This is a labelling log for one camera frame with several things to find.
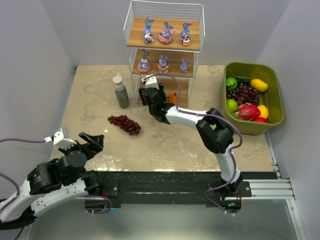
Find red grape bunch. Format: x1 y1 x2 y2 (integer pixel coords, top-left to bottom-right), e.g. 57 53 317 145
107 115 142 136

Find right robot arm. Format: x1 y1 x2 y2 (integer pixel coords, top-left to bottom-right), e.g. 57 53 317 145
138 84 243 192

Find yellow mango toy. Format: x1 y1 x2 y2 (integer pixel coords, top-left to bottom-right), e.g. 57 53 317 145
250 78 269 93

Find white wire wooden shelf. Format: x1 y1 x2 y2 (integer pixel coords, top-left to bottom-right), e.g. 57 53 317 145
123 0 206 107

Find purple bunny blue bow toy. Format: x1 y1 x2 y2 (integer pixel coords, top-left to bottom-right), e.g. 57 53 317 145
143 17 154 44

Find green plastic bin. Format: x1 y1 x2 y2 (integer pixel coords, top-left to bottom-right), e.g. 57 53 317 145
220 62 285 136

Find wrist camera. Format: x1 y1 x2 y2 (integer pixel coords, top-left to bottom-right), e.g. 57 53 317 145
43 127 77 150
141 74 159 89

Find orange dragon toy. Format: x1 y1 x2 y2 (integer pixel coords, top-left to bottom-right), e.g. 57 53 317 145
166 92 179 105

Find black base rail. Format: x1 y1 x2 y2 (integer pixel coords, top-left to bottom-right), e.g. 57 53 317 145
82 171 295 213

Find small purple bunny toy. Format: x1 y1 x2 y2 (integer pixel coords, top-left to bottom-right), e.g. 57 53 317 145
179 22 193 47

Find green lime toy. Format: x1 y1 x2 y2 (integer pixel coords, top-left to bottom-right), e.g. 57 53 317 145
226 99 238 114

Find red fruit toy in bin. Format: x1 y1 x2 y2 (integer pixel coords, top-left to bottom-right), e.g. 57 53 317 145
252 117 269 124

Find green soap dispenser bottle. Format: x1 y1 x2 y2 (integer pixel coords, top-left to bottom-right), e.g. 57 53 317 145
112 73 130 109

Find dark grapes in bin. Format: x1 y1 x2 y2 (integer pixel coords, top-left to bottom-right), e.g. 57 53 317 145
226 77 260 106

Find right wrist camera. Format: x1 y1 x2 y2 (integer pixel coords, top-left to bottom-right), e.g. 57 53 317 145
141 74 159 89

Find green watermelon ball toy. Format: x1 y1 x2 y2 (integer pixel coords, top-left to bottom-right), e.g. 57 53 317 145
225 77 238 92

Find orange fruit toy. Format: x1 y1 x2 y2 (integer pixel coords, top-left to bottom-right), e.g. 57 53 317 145
257 104 269 119

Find pink dragon fruit toy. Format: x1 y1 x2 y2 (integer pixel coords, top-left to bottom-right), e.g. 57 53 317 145
231 103 261 121

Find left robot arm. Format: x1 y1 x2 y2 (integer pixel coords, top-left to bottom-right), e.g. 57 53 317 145
0 128 105 230

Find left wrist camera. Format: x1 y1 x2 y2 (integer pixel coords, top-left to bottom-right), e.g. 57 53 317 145
43 127 77 150

